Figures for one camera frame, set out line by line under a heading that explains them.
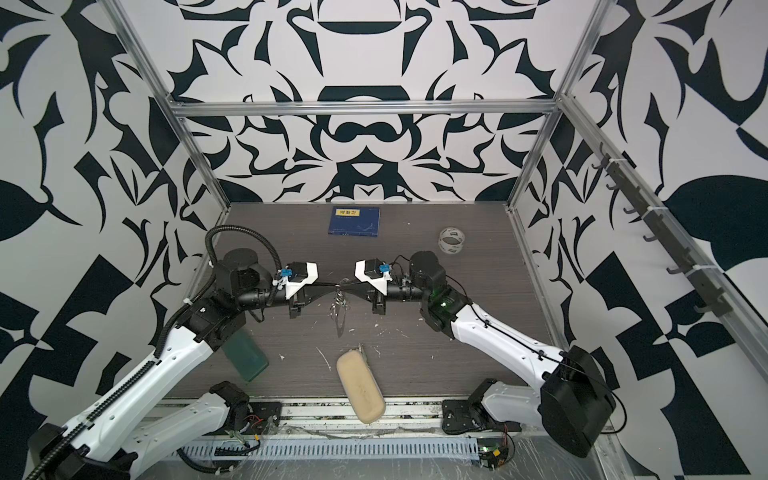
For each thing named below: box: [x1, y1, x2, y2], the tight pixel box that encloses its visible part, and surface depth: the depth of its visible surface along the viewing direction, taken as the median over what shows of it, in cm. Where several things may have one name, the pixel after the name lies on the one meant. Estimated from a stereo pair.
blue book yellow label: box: [328, 206, 381, 237], surface depth 117 cm
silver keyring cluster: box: [330, 284, 348, 316], surface depth 65 cm
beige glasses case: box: [336, 349, 386, 425], surface depth 77 cm
